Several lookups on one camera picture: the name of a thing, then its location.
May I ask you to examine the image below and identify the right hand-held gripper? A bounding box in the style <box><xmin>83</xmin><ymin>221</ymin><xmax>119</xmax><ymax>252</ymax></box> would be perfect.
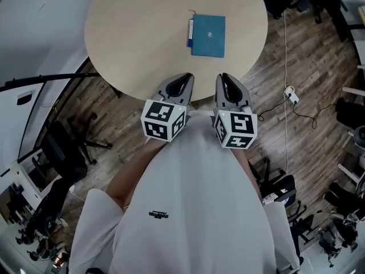
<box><xmin>213</xmin><ymin>72</ymin><xmax>258</xmax><ymax>150</ymax></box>

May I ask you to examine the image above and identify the white cable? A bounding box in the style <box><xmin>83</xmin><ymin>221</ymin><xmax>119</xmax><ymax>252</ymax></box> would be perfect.
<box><xmin>282</xmin><ymin>9</ymin><xmax>292</xmax><ymax>179</ymax></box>

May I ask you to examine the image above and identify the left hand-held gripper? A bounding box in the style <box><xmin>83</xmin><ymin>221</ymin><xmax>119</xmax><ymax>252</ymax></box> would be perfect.
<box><xmin>140</xmin><ymin>72</ymin><xmax>196</xmax><ymax>144</ymax></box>

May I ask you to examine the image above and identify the blue notebook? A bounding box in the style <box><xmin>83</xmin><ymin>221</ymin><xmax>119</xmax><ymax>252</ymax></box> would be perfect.
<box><xmin>190</xmin><ymin>14</ymin><xmax>226</xmax><ymax>59</ymax></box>

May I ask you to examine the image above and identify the white power strip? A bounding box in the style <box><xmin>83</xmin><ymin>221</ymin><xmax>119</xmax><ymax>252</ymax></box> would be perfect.
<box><xmin>283</xmin><ymin>86</ymin><xmax>300</xmax><ymax>106</ymax></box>

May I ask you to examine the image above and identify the black office chair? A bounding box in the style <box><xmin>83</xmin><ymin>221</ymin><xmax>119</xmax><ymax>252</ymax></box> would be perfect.
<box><xmin>34</xmin><ymin>112</ymin><xmax>113</xmax><ymax>182</ymax></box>
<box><xmin>247</xmin><ymin>158</ymin><xmax>316</xmax><ymax>247</ymax></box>

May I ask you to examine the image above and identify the black curved pole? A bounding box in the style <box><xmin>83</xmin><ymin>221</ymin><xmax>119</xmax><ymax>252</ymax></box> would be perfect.
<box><xmin>0</xmin><ymin>72</ymin><xmax>99</xmax><ymax>93</ymax></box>

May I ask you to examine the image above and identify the white and blue marker pen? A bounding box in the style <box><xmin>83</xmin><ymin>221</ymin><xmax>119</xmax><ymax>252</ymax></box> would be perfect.
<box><xmin>186</xmin><ymin>18</ymin><xmax>195</xmax><ymax>47</ymax></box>

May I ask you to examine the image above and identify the person's left forearm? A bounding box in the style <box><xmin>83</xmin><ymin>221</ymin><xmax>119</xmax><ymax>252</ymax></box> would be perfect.
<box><xmin>107</xmin><ymin>137</ymin><xmax>165</xmax><ymax>211</ymax></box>

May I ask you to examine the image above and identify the round wooden desk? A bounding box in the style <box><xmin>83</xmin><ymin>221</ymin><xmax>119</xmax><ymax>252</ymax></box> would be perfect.
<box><xmin>84</xmin><ymin>0</ymin><xmax>269</xmax><ymax>102</ymax></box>

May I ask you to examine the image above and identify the person's white shirt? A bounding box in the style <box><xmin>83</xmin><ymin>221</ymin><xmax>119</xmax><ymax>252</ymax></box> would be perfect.
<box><xmin>68</xmin><ymin>110</ymin><xmax>301</xmax><ymax>274</ymax></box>

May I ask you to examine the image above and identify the person's right forearm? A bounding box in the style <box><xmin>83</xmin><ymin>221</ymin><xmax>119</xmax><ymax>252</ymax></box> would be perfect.
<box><xmin>238</xmin><ymin>148</ymin><xmax>263</xmax><ymax>204</ymax></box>

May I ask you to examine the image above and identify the black cable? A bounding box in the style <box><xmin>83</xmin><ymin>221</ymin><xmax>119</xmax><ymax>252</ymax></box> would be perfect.
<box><xmin>257</xmin><ymin>95</ymin><xmax>339</xmax><ymax>130</ymax></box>

